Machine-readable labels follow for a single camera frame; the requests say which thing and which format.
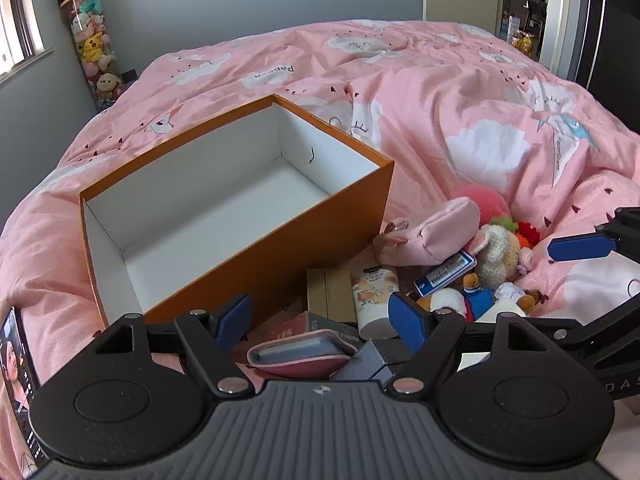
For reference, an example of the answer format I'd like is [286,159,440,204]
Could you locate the black smartphone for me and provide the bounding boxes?
[0,306,48,478]

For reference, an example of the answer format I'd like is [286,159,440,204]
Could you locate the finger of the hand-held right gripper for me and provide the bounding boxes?
[465,317,598,348]
[547,207,640,263]

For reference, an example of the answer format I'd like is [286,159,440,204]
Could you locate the pink fabric pouch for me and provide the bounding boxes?
[374,196,482,266]

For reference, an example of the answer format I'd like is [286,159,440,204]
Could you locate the small brown bear charm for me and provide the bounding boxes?
[517,290,549,313]

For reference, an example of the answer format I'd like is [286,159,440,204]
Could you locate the cream crochet bunny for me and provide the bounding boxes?
[462,224,531,288]

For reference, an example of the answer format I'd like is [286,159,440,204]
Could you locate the black wardrobe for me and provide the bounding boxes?
[570,0,640,133]

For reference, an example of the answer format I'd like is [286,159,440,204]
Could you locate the pink wallet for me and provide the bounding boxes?
[246,329,358,380]

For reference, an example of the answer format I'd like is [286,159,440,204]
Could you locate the orange crochet toy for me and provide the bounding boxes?
[517,221,541,247]

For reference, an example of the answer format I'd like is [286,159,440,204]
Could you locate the window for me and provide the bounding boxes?
[0,0,53,86]

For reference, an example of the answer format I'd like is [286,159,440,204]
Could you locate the brown cardboard box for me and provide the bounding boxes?
[306,267,358,326]

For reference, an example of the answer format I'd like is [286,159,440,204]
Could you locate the clear tube of plush toys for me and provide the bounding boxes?
[56,0,126,111]

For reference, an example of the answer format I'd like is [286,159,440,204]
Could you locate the orange cardboard box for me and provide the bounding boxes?
[79,93,396,331]

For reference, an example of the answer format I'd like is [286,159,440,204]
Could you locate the pink peach plush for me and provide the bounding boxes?
[452,184,518,233]

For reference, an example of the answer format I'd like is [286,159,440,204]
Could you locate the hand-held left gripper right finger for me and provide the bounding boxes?
[387,291,551,396]

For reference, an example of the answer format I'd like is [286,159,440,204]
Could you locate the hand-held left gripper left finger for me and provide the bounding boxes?
[95,294,253,397]

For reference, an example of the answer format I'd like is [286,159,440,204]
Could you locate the blue-clothed doll keychain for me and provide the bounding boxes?
[417,272,496,322]

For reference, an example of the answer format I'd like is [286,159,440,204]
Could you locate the maroon box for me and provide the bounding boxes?
[267,311,361,356]

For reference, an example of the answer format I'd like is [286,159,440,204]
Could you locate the blue label card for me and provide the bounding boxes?
[414,251,477,295]

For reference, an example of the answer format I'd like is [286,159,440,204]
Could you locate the peach-print lotion tube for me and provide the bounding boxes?
[350,263,401,339]

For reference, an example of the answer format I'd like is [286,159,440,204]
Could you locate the pink cloud-print blanket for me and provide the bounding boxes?
[0,20,640,480]

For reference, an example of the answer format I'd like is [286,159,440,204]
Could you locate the dark grey box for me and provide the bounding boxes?
[330,339,416,383]

